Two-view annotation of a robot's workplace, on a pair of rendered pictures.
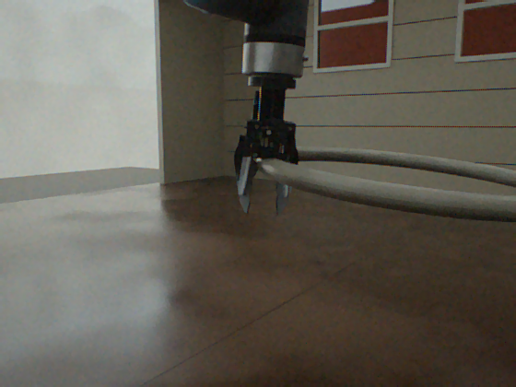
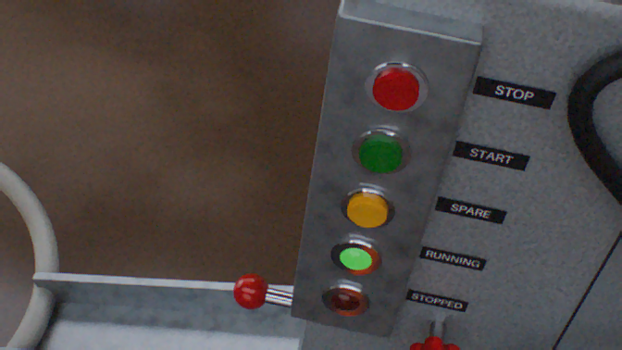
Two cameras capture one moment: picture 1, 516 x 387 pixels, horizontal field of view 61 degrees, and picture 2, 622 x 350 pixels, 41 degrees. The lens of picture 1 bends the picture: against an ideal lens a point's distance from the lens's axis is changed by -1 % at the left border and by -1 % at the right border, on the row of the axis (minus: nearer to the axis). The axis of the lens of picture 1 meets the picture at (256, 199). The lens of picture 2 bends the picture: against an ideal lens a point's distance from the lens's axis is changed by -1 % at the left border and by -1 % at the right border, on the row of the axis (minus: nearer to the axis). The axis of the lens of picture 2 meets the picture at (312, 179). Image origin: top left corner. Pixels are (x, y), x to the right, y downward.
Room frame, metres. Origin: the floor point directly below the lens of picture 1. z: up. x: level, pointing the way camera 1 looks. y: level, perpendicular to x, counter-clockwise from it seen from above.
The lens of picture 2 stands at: (0.00, -0.50, 1.77)
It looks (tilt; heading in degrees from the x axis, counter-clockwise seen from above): 46 degrees down; 335
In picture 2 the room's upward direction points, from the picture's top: 9 degrees clockwise
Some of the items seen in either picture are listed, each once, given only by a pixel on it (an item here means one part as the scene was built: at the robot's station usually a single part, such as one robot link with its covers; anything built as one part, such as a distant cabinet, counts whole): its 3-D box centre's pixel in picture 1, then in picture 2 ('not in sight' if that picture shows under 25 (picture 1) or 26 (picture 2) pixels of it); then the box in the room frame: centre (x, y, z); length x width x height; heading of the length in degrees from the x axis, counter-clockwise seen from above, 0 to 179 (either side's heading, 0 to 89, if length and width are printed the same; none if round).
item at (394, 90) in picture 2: not in sight; (396, 89); (0.31, -0.69, 1.47); 0.03 x 0.01 x 0.03; 61
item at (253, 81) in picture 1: (269, 120); not in sight; (0.67, -0.02, 1.01); 0.09 x 0.08 x 0.12; 1
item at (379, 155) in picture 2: not in sight; (380, 154); (0.31, -0.69, 1.42); 0.03 x 0.01 x 0.03; 61
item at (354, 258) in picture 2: not in sight; (355, 256); (0.31, -0.69, 1.32); 0.02 x 0.01 x 0.02; 61
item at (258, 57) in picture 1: (275, 64); not in sight; (0.68, -0.03, 1.10); 0.10 x 0.09 x 0.05; 92
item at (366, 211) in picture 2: not in sight; (367, 209); (0.31, -0.69, 1.37); 0.03 x 0.01 x 0.03; 61
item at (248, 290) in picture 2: not in sight; (275, 296); (0.39, -0.67, 1.17); 0.08 x 0.03 x 0.03; 61
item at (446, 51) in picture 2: not in sight; (370, 192); (0.33, -0.69, 1.37); 0.08 x 0.03 x 0.28; 61
